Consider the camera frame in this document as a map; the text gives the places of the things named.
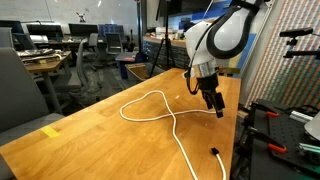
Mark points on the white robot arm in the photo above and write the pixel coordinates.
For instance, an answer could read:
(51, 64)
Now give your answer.
(222, 39)

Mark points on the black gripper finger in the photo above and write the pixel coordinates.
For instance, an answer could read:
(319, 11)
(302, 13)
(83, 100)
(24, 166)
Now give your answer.
(219, 105)
(207, 96)

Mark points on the dark mesh office chair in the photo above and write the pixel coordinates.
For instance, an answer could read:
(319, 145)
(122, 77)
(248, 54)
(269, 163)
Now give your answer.
(114, 43)

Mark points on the black camera on stand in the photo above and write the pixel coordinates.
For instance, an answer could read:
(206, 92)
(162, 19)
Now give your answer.
(293, 34)

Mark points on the orange handled clamp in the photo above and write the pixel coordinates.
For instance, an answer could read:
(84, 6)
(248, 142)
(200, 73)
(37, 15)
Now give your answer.
(269, 111)
(272, 144)

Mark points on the black camera tripod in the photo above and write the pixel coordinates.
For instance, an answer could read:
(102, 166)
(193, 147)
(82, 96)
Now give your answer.
(170, 62)

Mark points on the cardboard box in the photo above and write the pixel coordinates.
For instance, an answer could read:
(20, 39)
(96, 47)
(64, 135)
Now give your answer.
(137, 72)

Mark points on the grey office chair centre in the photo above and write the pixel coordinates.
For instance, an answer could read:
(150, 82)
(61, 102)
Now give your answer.
(77, 83)

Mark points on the yellow tape strip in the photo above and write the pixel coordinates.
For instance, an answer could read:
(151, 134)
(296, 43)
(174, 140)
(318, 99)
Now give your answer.
(50, 132)

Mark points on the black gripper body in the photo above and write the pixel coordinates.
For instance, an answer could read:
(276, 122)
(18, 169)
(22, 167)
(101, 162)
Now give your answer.
(209, 83)

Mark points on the grey office chair foreground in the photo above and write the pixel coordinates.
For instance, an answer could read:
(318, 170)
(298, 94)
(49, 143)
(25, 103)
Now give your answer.
(23, 108)

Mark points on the orange handled clamp upper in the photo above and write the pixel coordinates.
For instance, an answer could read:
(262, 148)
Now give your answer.
(269, 111)

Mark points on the wooden desk with clutter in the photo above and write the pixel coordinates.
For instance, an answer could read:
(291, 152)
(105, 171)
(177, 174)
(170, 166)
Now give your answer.
(44, 64)

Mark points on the black perforated breadboard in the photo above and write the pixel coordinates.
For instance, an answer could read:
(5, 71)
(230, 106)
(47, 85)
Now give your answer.
(267, 164)

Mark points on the wrist camera yellow green mount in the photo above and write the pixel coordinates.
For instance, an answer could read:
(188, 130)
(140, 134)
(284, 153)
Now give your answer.
(228, 70)

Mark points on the black computer monitor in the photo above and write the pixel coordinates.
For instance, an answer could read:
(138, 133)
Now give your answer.
(82, 29)

